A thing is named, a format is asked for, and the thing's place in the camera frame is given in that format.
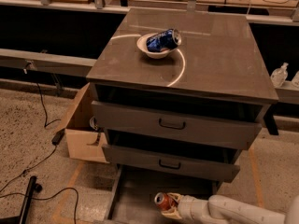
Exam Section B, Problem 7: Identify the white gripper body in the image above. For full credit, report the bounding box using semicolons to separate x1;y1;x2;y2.
178;195;211;224

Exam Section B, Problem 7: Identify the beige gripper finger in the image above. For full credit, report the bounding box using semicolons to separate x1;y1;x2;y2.
161;209;182;220
168;192;183;203

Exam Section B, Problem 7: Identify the red coke can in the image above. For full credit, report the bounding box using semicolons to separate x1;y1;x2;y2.
154;192;178;211

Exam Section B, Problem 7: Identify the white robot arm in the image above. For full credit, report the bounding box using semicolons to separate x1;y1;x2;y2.
154;192;299;224

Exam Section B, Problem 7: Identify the grey middle drawer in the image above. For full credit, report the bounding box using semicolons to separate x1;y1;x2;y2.
102;144;240;183

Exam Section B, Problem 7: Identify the open grey bottom drawer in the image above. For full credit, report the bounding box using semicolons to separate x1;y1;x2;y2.
104;165;217;224

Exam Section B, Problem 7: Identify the dark grey drawer cabinet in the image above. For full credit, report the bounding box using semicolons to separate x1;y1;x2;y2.
86;7;279;183

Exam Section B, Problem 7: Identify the grey top drawer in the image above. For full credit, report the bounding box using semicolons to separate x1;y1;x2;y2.
92;101;262;150

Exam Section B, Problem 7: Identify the blue pepsi can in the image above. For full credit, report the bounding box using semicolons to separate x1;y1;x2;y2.
146;29;181;52

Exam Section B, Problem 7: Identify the open cardboard box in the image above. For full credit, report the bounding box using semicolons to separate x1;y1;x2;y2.
55;84;107;163

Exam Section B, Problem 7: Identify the black power adapter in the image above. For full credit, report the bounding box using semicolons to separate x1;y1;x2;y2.
51;130;64;146

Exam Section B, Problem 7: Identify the black metal stand base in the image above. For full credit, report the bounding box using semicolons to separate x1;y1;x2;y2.
0;176;42;224

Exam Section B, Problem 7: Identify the clear plastic bottle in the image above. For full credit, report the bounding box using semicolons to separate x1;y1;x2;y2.
270;63;289;88

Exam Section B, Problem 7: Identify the white ceramic bowl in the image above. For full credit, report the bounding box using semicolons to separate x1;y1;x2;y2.
136;34;172;59

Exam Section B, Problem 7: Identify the black floor cable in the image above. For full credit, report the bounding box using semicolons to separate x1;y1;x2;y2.
0;81;79;224

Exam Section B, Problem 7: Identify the grey metal rail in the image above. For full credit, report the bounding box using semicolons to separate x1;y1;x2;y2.
0;49;96;77

